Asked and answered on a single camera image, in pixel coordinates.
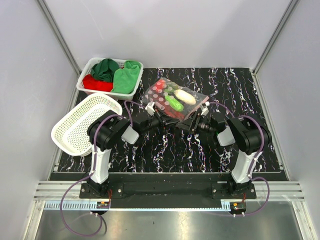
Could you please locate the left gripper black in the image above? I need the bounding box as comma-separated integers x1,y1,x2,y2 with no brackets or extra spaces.
141,109,180,134

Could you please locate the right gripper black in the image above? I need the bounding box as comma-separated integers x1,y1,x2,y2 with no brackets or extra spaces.
176,110,215,135

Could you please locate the clear zip top bag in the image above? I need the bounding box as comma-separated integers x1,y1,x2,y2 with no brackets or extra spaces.
142,77,209,121

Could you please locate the red lobster toy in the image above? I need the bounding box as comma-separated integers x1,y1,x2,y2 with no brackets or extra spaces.
163,105,185,121

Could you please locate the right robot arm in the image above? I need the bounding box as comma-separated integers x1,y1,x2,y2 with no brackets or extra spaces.
176,112,272,199

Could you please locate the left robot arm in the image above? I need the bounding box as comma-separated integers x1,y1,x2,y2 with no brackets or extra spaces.
86,110,180,198

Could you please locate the green vegetable toy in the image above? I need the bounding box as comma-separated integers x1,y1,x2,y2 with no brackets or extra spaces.
165,95,184,112

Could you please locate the white radish toy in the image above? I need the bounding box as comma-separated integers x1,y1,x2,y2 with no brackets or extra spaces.
174,89,197,106

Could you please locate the light green cloth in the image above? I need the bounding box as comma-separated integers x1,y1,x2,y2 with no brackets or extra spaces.
111,60,141,95

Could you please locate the white basket with cloths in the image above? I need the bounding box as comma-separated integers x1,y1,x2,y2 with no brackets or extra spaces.
76,57,144,101

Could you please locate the dark green cloth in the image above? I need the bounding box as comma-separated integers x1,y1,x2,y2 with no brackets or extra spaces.
90,58,120,83

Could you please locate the red cloth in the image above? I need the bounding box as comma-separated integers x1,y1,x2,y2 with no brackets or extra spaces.
82,74,113,92

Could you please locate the white perforated empty basket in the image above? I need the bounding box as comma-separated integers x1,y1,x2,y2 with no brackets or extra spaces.
51,93,123,157

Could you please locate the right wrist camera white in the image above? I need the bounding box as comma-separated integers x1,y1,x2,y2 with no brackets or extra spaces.
200,101,210,116

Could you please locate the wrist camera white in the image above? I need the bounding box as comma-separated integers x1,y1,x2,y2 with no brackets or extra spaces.
200,101,210,116
145,101,156,116

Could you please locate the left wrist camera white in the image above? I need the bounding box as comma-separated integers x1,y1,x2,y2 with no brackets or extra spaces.
145,101,156,116

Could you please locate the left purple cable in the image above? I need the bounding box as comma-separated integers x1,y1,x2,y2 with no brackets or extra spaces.
59,100,151,237

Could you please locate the purple cable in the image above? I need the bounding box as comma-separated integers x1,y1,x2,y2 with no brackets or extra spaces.
208,101,270,218
59,100,151,237

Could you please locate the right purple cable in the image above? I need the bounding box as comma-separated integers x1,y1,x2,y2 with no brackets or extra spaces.
208,101,270,218

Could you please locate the white slotted cable duct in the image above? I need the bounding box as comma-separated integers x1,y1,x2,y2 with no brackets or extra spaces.
44,200,241,212

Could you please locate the aluminium frame rail front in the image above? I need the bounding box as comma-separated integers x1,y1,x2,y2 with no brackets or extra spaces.
33,181,305,202

